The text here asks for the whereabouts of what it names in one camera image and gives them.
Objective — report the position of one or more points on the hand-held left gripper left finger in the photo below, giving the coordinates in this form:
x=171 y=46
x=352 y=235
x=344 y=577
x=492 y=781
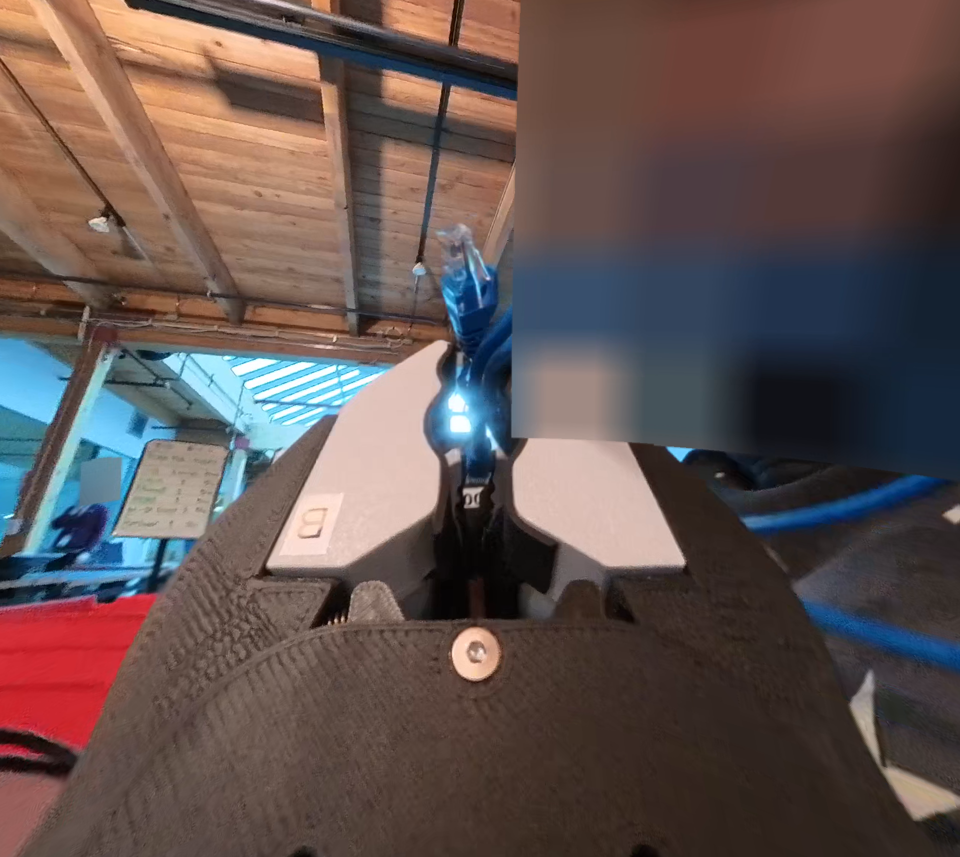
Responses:
x=367 y=482

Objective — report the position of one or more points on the person's dark printed shirt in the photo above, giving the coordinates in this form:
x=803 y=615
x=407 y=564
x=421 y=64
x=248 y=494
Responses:
x=862 y=572

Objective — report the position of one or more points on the red plastic bin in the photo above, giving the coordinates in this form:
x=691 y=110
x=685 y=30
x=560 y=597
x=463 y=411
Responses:
x=60 y=662

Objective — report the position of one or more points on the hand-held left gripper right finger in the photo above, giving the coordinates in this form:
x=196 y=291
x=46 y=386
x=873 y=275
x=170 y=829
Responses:
x=592 y=504

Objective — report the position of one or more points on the black ceiling track rail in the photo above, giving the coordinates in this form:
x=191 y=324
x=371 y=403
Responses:
x=300 y=24

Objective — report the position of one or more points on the wide handwritten whiteboard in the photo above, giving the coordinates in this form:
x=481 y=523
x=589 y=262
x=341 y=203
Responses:
x=172 y=489

